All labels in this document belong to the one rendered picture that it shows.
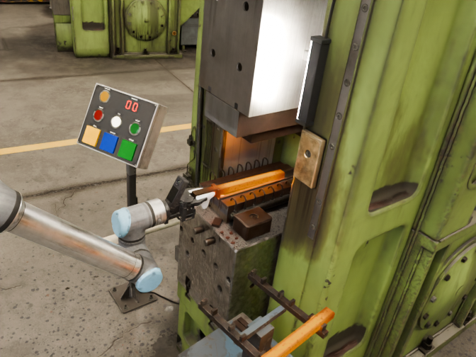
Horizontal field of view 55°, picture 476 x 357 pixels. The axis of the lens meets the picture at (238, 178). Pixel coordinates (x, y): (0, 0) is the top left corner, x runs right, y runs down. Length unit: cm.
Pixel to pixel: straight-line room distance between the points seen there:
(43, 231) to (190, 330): 119
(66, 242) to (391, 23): 101
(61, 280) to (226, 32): 184
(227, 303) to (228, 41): 94
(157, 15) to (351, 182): 523
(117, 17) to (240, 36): 494
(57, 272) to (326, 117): 198
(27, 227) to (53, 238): 8
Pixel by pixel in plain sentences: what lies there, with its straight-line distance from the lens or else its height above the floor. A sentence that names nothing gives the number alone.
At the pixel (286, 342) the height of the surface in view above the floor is 93.
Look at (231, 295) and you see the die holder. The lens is 176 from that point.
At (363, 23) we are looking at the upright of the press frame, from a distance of 130.
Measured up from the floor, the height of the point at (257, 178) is 102.
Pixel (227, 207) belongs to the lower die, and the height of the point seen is 98.
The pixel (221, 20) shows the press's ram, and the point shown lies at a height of 162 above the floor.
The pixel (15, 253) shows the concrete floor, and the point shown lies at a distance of 311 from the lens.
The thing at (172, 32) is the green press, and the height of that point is 33.
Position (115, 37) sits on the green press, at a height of 27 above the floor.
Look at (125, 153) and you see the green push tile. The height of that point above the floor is 100.
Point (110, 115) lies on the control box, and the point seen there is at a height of 110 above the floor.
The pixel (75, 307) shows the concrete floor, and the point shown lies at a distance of 271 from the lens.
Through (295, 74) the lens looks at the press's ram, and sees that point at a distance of 153.
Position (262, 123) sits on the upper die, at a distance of 159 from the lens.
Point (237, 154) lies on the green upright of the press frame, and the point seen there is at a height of 103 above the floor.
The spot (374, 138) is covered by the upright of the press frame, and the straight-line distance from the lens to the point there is 135.
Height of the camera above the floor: 195
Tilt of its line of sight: 31 degrees down
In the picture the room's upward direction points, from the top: 7 degrees clockwise
